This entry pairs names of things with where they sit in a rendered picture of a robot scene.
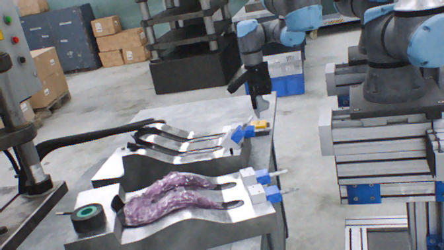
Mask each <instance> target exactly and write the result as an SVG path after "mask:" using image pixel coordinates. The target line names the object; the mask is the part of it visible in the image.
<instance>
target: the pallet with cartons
mask: <svg viewBox="0 0 444 250"><path fill-rule="evenodd" d="M30 52H31V54H32V58H33V60H34V64H35V66H36V70H37V72H38V76H39V79H40V82H41V84H42V88H43V89H42V90H40V91H38V92H37V93H35V94H33V95H32V97H31V98H29V100H30V103H31V105H32V109H33V111H34V113H38V114H40V118H41V119H42V118H49V117H50V116H51V110H55V109H60V108H61V107H62V106H63V105H62V104H61V102H62V101H69V100H71V99H72V97H71V93H70V91H69V87H68V85H67V83H66V80H65V76H64V73H63V70H62V68H61V66H60V63H59V60H58V57H57V53H56V49H55V47H51V48H44V49H41V50H35V51H30Z"/></svg>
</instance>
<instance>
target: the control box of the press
mask: <svg viewBox="0 0 444 250"><path fill-rule="evenodd" d="M0 51H3V52H6V53H9V55H10V57H11V61H12V63H13V66H12V68H10V69H9V70H8V72H9V77H10V78H11V82H12V84H13V87H14V90H15V93H16V95H17V99H18V101H19V104H20V103H22V102H24V101H28V100H29V98H31V97H32V95H33V94H35V93H37V92H38V91H40V90H42V89H43V88H42V84H41V82H40V79H39V76H38V72H37V70H36V66H35V64H34V60H33V58H32V54H31V52H30V48H29V46H28V42H27V41H26V37H25V35H24V31H23V30H22V26H21V24H20V21H19V17H18V15H17V11H16V9H15V6H14V3H13V0H0ZM0 116H1V119H2V122H3V125H4V127H5V128H6V127H7V123H6V121H5V117H4V115H3V111H2V110H1V107H0ZM12 148H13V151H14V153H15V156H16V159H17V161H18V164H19V167H20V166H21V161H20V157H19V155H18V152H17V149H16V147H15V146H13V147H12ZM3 152H4V153H5V155H6V156H7V157H8V158H9V161H10V162H11V164H12V166H13V169H14V170H15V173H16V174H15V175H14V178H15V179H19V171H20V170H19V168H18V166H17V163H16V161H15V159H14V157H13V156H12V154H11V153H10V152H9V150H8V149H5V150H3Z"/></svg>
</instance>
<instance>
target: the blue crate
mask: <svg viewBox="0 0 444 250"><path fill-rule="evenodd" d="M270 79H271V83H272V91H271V92H274V91H276V97H285V96H290V95H300V94H303V93H305V82H304V77H303V72H302V73H296V74H291V75H287V76H281V77H273V78H270ZM244 86H245V89H246V95H250V94H249V90H248V83H247V82H246V83H245V84H244Z"/></svg>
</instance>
